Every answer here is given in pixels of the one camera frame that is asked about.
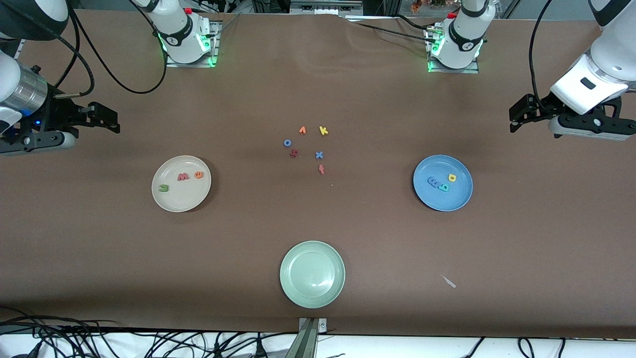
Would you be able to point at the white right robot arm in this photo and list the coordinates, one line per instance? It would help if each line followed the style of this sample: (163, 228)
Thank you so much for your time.
(181, 35)

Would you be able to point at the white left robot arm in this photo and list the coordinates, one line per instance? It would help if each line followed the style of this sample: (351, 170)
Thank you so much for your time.
(462, 40)

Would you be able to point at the small orange background object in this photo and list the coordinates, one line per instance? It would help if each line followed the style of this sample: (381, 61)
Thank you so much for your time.
(416, 6)

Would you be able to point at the blue foam letter m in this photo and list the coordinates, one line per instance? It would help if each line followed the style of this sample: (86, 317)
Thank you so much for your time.
(433, 182)

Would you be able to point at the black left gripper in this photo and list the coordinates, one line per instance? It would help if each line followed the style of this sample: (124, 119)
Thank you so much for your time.
(541, 108)

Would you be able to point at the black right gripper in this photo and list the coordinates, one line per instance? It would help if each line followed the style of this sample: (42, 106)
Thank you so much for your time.
(55, 116)

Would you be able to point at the brown paper table cover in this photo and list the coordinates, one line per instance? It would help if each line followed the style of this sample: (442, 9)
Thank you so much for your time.
(99, 248)

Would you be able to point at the pale green round plate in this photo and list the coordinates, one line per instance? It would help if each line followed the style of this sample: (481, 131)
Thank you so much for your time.
(312, 274)

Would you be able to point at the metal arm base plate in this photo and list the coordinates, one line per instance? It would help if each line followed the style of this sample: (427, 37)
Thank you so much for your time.
(452, 71)
(214, 44)

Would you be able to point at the silver background equipment frame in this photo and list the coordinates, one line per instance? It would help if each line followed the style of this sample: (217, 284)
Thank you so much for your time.
(323, 7)

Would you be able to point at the beige round plate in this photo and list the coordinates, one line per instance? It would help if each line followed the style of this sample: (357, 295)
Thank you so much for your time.
(181, 199)

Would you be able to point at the small white paper scrap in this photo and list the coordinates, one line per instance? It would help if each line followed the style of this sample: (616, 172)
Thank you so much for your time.
(448, 281)

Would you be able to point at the blue round plate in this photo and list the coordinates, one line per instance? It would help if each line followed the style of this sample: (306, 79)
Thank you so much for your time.
(447, 201)

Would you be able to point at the aluminium profile with bracket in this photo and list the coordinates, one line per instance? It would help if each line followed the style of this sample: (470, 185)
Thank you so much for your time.
(308, 343)

